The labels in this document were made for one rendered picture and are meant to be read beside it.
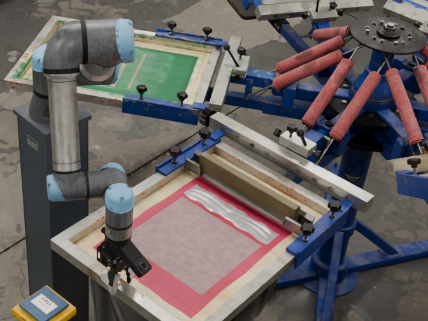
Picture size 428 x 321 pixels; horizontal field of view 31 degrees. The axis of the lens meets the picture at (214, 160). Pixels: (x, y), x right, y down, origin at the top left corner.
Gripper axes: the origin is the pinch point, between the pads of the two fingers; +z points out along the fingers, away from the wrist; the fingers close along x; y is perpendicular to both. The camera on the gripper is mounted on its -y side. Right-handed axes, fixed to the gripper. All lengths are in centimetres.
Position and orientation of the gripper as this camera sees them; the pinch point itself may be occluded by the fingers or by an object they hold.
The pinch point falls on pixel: (122, 287)
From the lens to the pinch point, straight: 230.0
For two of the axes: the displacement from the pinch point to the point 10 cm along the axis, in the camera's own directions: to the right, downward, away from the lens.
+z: -0.9, 7.9, 6.0
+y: -7.7, -4.4, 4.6
